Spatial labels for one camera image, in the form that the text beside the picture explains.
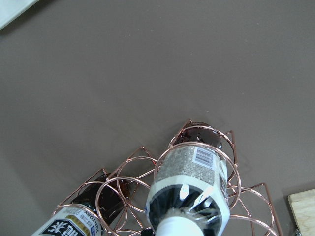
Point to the copper wire bottle basket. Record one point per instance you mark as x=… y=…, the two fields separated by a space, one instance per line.
x=251 y=209

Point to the tea bottle centre white cap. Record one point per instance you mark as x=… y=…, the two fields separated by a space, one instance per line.
x=189 y=194

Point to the cream rectangular tray plate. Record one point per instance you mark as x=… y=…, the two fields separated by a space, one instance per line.
x=11 y=9

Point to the bamboo cutting board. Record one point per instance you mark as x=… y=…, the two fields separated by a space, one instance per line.
x=302 y=205

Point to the tea bottle near handle end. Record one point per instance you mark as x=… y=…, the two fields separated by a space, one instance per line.
x=78 y=215

